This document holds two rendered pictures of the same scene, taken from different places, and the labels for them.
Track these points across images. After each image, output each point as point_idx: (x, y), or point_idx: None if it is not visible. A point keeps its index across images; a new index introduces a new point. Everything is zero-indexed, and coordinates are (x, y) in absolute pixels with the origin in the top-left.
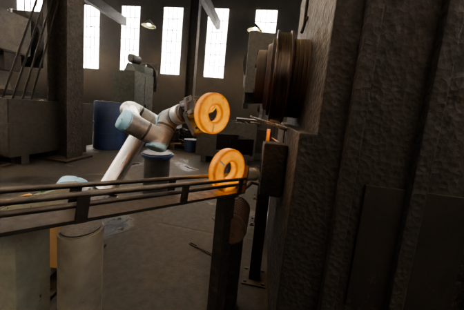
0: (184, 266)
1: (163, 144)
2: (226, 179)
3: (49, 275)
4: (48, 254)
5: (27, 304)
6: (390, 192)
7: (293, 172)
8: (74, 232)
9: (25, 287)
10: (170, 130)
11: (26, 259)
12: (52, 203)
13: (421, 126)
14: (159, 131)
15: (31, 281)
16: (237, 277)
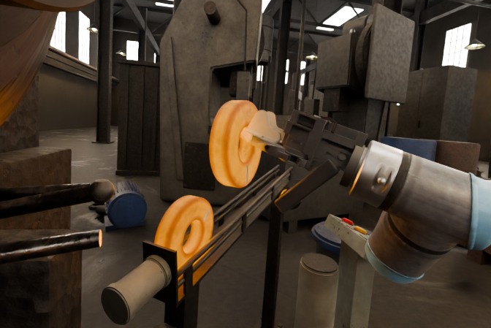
0: None
1: (367, 245)
2: (185, 234)
3: (349, 319)
4: (351, 296)
5: (337, 315)
6: None
7: (67, 219)
8: (313, 256)
9: (338, 298)
10: (384, 221)
11: (341, 276)
12: (347, 240)
13: None
14: (384, 214)
15: (341, 300)
16: None
